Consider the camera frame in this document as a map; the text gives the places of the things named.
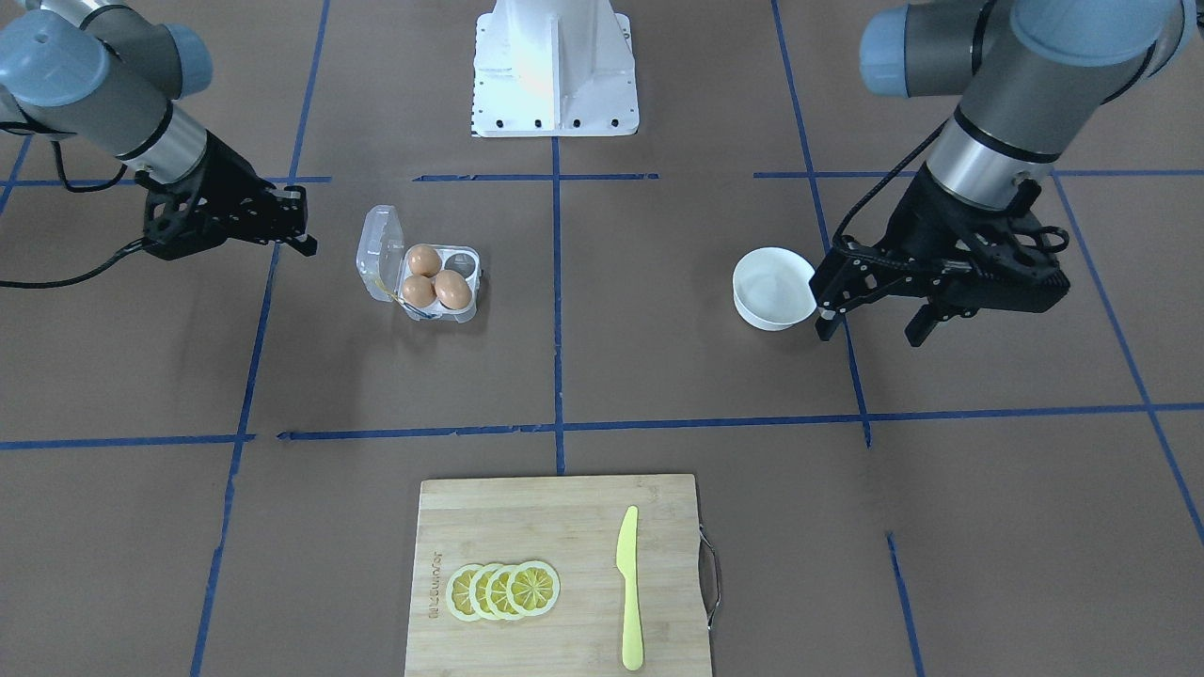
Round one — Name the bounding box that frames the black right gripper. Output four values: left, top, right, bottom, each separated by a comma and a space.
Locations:
142, 133, 318, 260

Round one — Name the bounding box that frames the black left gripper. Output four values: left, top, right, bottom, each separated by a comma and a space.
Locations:
810, 167, 1072, 348

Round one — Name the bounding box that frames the clear plastic egg box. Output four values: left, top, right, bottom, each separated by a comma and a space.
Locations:
356, 205, 484, 324

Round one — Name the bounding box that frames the brown egg from bowl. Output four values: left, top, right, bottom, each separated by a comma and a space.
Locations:
433, 269, 474, 313

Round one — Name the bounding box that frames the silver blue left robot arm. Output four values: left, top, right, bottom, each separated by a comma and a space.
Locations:
810, 1, 1200, 347

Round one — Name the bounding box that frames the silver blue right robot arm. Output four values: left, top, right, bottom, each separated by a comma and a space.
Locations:
1, 1, 318, 260

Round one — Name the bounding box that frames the brown egg rear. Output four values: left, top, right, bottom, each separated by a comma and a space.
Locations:
405, 245, 443, 278

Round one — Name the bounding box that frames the brown egg front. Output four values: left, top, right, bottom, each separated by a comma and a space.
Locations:
400, 275, 437, 310

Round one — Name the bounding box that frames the white bowl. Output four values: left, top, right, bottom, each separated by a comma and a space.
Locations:
732, 247, 818, 332

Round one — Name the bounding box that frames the yellow plastic knife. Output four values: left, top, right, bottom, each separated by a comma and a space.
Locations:
615, 505, 644, 672

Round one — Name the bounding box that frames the bamboo cutting board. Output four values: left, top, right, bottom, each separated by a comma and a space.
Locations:
405, 473, 713, 676

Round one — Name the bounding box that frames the lemon slice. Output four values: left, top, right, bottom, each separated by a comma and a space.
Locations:
484, 564, 520, 622
468, 563, 500, 622
444, 564, 482, 622
509, 560, 561, 618

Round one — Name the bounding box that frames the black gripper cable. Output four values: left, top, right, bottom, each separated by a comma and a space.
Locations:
0, 141, 151, 289

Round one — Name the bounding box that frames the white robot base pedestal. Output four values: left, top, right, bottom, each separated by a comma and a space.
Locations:
470, 1, 641, 139

